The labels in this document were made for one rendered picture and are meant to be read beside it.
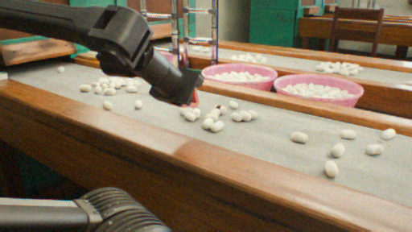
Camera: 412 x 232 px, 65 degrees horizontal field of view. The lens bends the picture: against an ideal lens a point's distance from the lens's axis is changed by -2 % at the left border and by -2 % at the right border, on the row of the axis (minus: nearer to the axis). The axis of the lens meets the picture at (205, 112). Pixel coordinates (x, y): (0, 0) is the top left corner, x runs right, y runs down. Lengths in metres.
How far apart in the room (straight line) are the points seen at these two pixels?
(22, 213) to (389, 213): 0.45
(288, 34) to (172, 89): 3.07
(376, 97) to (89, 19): 0.91
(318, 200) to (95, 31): 0.42
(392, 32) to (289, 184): 2.94
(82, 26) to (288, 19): 3.17
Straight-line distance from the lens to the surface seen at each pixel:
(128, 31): 0.53
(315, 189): 0.54
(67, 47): 1.50
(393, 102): 1.18
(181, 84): 0.63
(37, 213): 0.40
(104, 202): 0.45
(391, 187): 0.64
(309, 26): 3.59
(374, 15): 3.15
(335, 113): 0.87
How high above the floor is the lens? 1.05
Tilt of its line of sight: 21 degrees down
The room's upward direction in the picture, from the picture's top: straight up
